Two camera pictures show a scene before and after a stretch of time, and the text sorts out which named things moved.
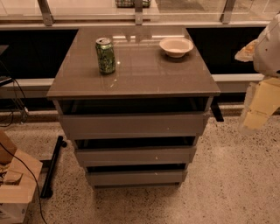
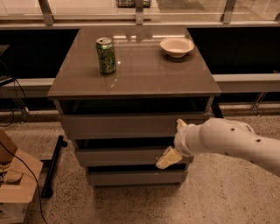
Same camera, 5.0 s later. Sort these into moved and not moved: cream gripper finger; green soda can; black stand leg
Moved: cream gripper finger
Not moved: black stand leg; green soda can
